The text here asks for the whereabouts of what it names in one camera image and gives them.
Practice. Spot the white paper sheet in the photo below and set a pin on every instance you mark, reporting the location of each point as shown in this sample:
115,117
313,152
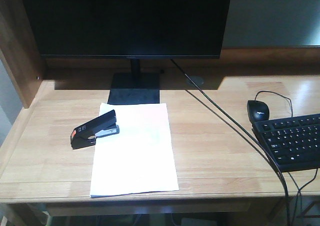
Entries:
139,158

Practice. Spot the black stapler with orange tab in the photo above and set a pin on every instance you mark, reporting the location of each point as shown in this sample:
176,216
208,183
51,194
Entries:
86,134

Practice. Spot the black computer monitor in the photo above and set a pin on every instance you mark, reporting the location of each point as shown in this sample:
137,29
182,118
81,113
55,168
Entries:
129,29

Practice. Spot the black computer mouse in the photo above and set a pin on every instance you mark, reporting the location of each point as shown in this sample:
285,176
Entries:
257,111

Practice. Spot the white power strip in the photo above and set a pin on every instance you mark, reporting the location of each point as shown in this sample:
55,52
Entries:
197,222

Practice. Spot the black keyboard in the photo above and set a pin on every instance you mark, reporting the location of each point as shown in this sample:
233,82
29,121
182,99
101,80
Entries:
293,143

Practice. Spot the silver desk cable grommet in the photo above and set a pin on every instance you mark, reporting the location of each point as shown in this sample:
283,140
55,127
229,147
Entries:
199,81

